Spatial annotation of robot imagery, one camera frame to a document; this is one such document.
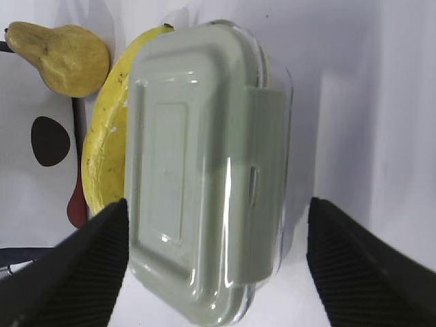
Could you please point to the navy blue lunch bag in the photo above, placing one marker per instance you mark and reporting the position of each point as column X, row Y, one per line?
column 15, row 258

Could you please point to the green lidded glass container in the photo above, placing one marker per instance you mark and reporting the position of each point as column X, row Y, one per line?
column 205, row 170

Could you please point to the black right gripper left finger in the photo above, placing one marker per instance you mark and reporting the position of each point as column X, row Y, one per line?
column 78, row 282

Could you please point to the yellow banana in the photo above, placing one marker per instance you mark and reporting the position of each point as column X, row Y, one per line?
column 103, row 152

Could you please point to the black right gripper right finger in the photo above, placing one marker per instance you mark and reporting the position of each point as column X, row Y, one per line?
column 360, row 279

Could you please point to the yellow pear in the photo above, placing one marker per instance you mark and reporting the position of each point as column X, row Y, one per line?
column 71, row 60

